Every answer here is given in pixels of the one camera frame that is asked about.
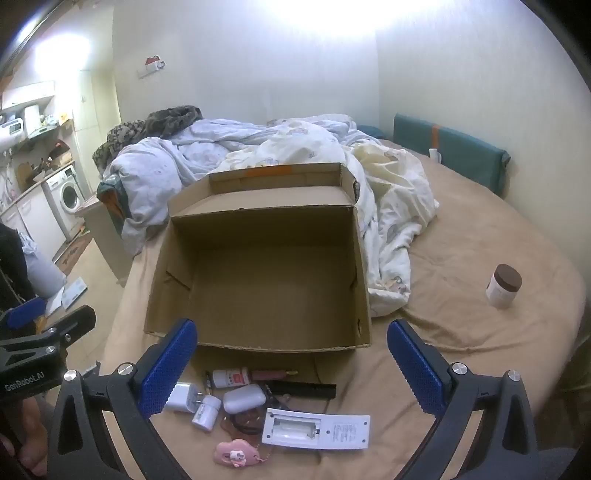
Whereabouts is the cream printed duvet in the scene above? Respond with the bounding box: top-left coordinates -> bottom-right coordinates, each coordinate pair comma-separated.
222,117 -> 439,319

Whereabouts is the beige nightstand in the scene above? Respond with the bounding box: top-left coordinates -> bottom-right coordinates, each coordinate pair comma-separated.
76,194 -> 134,287

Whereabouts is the teal cushion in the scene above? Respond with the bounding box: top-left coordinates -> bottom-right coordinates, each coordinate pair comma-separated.
392,113 -> 511,197

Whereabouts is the white earbud case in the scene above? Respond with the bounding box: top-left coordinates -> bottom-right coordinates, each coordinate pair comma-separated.
223,384 -> 267,414

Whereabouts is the person's left hand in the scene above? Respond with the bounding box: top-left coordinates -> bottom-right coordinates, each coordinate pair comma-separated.
18,397 -> 49,478

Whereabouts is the patterned floor mat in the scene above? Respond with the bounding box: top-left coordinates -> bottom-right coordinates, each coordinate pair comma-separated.
53,231 -> 93,273

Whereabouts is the black hanging garment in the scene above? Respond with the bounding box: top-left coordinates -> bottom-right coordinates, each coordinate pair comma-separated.
0,224 -> 35,305

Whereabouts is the grey stuffed bag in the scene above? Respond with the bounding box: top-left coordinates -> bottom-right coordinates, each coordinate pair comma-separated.
21,249 -> 68,301

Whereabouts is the cluttered kitchen shelf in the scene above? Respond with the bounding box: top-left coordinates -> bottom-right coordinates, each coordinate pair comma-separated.
0,80 -> 75,158

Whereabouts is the white charger plug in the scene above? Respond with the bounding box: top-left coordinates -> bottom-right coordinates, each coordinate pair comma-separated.
164,381 -> 206,414

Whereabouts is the small white pill bottle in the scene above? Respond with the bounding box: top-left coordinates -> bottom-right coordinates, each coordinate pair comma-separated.
191,394 -> 222,432

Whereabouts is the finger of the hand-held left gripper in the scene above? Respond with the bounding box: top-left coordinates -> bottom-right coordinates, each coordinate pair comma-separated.
41,305 -> 97,352
0,298 -> 47,330

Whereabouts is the white jar brown lid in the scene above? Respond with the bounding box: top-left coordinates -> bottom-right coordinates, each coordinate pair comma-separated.
486,264 -> 523,309

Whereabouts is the white paper sheet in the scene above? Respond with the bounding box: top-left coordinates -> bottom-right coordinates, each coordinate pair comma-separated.
60,277 -> 88,310

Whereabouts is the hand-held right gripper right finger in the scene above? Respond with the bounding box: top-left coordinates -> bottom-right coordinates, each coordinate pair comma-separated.
387,318 -> 541,480

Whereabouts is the white bottle red label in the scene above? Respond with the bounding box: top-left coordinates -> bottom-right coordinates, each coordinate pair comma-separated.
211,367 -> 251,388

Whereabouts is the black hair tie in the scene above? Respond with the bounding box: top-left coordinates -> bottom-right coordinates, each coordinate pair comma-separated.
230,412 -> 265,435

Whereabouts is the white washing machine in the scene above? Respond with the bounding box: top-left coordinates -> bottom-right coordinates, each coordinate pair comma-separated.
44,166 -> 86,215

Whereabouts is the white duvet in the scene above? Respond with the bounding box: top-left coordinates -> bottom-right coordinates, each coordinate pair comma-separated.
111,117 -> 361,257

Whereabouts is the white kitchen counter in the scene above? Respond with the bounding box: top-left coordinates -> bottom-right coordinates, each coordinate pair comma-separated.
0,182 -> 70,264

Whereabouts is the white remote control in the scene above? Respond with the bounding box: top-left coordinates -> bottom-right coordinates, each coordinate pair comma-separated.
261,407 -> 371,450

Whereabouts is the dark patterned blanket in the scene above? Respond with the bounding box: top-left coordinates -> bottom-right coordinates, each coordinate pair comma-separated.
92,105 -> 204,171

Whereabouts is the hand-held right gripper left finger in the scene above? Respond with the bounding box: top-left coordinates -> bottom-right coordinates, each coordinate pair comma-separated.
46,318 -> 199,480

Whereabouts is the pink keychain toy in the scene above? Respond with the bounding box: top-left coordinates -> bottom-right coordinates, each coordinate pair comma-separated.
213,438 -> 264,472

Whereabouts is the brown cardboard box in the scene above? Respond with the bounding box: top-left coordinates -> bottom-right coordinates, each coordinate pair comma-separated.
144,161 -> 372,354

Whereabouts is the white wall fixture red item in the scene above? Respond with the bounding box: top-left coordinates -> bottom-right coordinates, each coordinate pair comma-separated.
137,55 -> 166,77

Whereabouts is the teal orange pillow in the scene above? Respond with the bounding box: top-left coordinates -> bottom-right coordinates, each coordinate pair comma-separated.
97,178 -> 134,222

